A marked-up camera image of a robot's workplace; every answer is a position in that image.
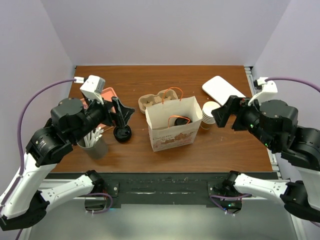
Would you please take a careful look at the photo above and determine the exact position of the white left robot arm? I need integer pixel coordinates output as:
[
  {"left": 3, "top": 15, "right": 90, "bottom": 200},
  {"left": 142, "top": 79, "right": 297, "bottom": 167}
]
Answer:
[{"left": 0, "top": 96, "right": 135, "bottom": 231}]

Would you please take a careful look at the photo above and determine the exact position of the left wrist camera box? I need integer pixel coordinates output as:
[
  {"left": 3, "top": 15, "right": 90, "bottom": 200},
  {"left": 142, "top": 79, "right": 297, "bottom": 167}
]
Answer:
[{"left": 80, "top": 75, "right": 106, "bottom": 104}]

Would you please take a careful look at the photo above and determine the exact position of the black plastic cup lid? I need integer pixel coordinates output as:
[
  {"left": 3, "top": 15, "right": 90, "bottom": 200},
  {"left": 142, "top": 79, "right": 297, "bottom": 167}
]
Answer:
[{"left": 174, "top": 117, "right": 192, "bottom": 126}]

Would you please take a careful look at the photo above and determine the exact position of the stack of black lids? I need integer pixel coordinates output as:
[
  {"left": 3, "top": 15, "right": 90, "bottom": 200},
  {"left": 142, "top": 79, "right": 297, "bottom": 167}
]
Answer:
[{"left": 113, "top": 125, "right": 132, "bottom": 143}]

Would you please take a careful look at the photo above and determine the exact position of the cardboard two-cup carrier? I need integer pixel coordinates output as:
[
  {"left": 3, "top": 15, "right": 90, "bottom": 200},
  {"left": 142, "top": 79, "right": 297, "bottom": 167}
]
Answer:
[{"left": 138, "top": 89, "right": 178, "bottom": 114}]

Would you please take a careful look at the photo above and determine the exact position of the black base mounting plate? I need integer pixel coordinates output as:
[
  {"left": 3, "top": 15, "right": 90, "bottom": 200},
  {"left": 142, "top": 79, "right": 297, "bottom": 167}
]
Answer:
[{"left": 82, "top": 172, "right": 252, "bottom": 210}]

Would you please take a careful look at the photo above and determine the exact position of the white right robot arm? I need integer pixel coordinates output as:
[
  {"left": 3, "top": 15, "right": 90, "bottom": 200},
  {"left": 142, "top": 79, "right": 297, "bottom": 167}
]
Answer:
[{"left": 211, "top": 95, "right": 320, "bottom": 223}]

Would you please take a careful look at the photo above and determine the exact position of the aluminium frame rail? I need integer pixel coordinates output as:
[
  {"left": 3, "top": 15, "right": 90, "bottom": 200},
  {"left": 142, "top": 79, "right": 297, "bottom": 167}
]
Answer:
[{"left": 18, "top": 65, "right": 308, "bottom": 240}]

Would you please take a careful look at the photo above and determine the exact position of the brown paper takeout bag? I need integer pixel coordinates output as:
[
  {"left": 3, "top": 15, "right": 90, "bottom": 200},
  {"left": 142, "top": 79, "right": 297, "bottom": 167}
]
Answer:
[{"left": 145, "top": 87, "right": 202, "bottom": 152}]

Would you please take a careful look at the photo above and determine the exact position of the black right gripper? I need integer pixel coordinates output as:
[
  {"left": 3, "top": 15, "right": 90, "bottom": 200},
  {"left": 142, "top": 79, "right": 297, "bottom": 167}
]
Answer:
[{"left": 209, "top": 92, "right": 275, "bottom": 148}]

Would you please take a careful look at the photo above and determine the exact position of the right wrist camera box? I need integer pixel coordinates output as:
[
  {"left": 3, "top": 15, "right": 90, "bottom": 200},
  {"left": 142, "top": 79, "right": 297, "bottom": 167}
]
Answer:
[{"left": 248, "top": 77, "right": 278, "bottom": 106}]

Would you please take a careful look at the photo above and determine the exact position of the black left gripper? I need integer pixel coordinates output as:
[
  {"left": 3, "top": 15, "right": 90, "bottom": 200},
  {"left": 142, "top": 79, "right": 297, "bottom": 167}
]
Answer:
[{"left": 71, "top": 92, "right": 135, "bottom": 143}]

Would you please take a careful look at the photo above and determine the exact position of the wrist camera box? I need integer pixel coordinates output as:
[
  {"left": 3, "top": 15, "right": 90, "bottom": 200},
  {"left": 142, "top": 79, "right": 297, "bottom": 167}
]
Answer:
[
  {"left": 80, "top": 75, "right": 106, "bottom": 104},
  {"left": 248, "top": 77, "right": 278, "bottom": 106}
]

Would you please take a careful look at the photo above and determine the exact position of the grey cup with stirrers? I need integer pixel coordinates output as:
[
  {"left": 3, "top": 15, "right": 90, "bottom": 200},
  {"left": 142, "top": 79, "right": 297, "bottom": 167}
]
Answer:
[{"left": 77, "top": 126, "right": 108, "bottom": 160}]

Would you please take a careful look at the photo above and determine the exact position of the stack of paper cups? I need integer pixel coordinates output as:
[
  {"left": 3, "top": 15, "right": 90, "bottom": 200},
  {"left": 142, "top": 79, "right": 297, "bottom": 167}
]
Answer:
[{"left": 200, "top": 101, "right": 221, "bottom": 130}]

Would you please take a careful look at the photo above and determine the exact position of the white rectangular tray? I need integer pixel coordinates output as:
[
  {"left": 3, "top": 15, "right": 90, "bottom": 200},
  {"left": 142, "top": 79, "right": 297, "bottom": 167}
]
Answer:
[{"left": 202, "top": 76, "right": 246, "bottom": 106}]

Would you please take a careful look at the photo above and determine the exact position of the orange plastic tray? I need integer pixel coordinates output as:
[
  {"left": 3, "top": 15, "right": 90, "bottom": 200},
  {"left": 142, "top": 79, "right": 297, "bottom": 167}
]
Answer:
[{"left": 79, "top": 86, "right": 118, "bottom": 126}]

